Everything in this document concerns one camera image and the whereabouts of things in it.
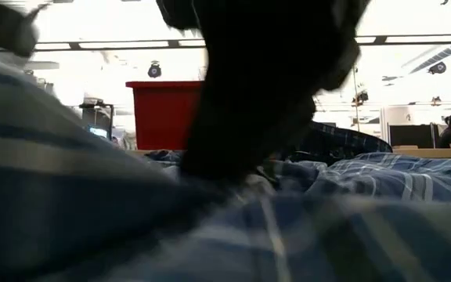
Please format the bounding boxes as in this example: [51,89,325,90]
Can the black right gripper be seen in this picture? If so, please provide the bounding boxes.
[157,0,371,180]

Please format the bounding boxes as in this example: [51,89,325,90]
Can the black metal background table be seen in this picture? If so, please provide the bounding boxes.
[78,99,115,139]

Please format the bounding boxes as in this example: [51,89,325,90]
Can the blue plaid pajama pants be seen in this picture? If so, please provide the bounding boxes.
[145,150,183,165]

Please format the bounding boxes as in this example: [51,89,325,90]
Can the long ceiling light fixture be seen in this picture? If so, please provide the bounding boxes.
[33,34,451,52]

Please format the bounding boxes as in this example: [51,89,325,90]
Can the red plastic laundry bin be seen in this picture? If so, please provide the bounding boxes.
[125,81,204,151]

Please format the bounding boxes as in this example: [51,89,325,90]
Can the blue plaid garment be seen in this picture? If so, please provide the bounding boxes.
[0,52,451,282]

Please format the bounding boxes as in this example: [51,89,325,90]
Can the black ceiling spotlight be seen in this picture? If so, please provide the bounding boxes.
[147,60,163,79]
[352,90,370,107]
[428,61,447,75]

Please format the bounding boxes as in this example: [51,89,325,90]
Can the ceiling air vent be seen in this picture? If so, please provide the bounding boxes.
[409,43,451,74]

